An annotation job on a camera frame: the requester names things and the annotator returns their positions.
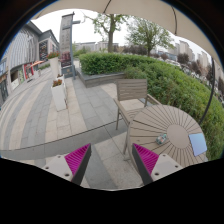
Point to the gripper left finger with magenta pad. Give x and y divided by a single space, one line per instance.
72 166

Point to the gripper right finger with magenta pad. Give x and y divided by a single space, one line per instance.
152 166

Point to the computer mouse with pattern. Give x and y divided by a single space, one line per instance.
161 139

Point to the light blue mouse pad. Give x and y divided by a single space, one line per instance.
198 143

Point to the round slatted wooden table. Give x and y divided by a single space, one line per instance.
154 120

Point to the tall white planter near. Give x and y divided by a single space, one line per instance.
59 94

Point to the tall white planter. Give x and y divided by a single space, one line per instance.
53 58
59 94

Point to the trimmed green hedge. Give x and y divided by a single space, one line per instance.
170 86

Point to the tall white planter far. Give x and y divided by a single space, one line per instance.
53 58

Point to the grey commercial building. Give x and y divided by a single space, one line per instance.
28 46

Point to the leafy green tree right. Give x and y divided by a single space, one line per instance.
148 34

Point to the tall grey sign pylon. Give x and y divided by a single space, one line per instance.
65 45

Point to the tree with thick trunk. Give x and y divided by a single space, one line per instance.
107 24

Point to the beige patio umbrella canopy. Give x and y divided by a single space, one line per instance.
181 17

